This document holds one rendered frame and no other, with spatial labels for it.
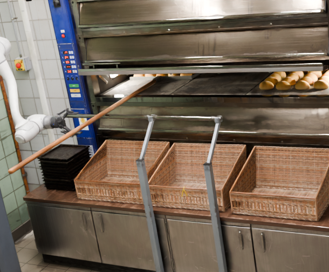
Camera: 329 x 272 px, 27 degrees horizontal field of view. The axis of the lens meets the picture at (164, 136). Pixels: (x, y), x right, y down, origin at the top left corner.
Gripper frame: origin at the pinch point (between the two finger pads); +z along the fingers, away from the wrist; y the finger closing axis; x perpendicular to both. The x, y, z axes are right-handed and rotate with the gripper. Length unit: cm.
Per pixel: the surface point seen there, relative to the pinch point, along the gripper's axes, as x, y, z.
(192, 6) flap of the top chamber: -56, -62, 67
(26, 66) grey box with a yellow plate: -53, -25, -80
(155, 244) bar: 4, 83, 47
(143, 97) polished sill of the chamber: -57, 0, 18
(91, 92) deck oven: -58, -3, -28
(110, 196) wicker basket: -8, 56, 9
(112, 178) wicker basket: -43, 60, -12
